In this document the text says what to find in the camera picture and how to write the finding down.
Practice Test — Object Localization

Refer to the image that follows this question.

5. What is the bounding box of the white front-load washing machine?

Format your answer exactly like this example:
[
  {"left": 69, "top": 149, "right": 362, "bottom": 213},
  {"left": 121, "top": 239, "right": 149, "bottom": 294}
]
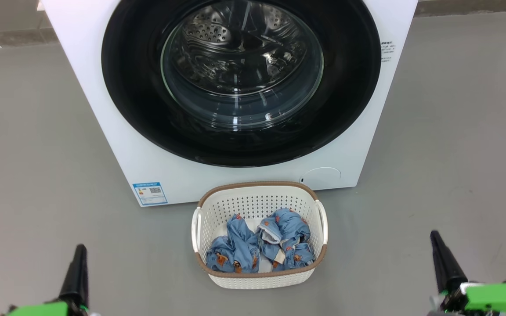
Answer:
[{"left": 40, "top": 0, "right": 419, "bottom": 207}]

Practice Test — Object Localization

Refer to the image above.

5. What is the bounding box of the stainless steel washing machine drum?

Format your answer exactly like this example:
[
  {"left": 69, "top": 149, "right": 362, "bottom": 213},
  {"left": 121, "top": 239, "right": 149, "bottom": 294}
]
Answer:
[{"left": 165, "top": 0, "right": 324, "bottom": 128}]

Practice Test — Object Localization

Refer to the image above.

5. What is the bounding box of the black-rimmed glass washer door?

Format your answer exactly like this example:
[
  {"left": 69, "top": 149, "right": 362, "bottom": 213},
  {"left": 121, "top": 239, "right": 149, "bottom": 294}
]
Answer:
[{"left": 101, "top": 0, "right": 382, "bottom": 168}]

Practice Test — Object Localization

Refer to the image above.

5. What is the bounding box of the small printed text sticker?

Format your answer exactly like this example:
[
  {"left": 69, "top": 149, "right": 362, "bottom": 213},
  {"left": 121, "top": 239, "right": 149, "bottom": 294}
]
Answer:
[{"left": 380, "top": 40, "right": 396, "bottom": 63}]

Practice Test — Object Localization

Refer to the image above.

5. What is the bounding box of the cream perforated laundry basket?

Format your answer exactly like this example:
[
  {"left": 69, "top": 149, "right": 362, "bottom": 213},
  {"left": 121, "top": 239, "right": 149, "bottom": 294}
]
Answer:
[{"left": 191, "top": 181, "right": 329, "bottom": 290}]

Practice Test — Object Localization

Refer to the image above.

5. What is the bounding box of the round filter cover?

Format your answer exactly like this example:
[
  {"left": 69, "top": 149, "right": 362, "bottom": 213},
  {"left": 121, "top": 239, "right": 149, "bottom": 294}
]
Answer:
[{"left": 299, "top": 167, "right": 342, "bottom": 187}]

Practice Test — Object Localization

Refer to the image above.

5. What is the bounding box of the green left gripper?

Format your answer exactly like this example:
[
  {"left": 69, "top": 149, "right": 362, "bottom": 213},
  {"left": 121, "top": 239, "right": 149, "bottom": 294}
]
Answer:
[{"left": 0, "top": 244, "right": 90, "bottom": 316}]

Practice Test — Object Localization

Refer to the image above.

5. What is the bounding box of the blue energy label sticker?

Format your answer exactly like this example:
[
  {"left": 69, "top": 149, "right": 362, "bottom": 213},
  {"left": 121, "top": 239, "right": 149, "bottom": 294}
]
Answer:
[{"left": 132, "top": 182, "right": 168, "bottom": 206}]

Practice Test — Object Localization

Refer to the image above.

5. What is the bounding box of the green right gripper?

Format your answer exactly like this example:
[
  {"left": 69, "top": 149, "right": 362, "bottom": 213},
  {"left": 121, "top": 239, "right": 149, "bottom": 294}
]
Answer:
[{"left": 426, "top": 230, "right": 506, "bottom": 316}]

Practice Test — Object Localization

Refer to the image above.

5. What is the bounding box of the blue printed garment white collar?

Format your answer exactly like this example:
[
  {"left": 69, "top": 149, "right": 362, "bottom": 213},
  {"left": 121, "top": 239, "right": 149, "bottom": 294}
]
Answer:
[{"left": 257, "top": 208, "right": 315, "bottom": 269}]

